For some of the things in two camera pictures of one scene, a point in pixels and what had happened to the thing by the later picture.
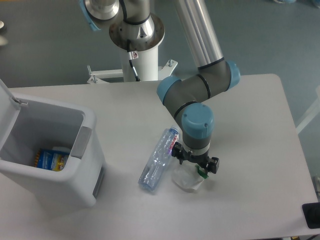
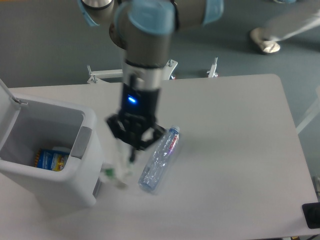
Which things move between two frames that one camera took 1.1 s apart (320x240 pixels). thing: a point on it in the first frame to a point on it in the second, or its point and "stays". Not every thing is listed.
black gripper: x=201 y=160 to x=138 y=111
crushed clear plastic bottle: x=159 y=159 stays
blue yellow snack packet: x=51 y=160 stays
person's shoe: x=4 y=39 to x=268 y=47
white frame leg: x=312 y=114 stays
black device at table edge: x=311 y=212 stays
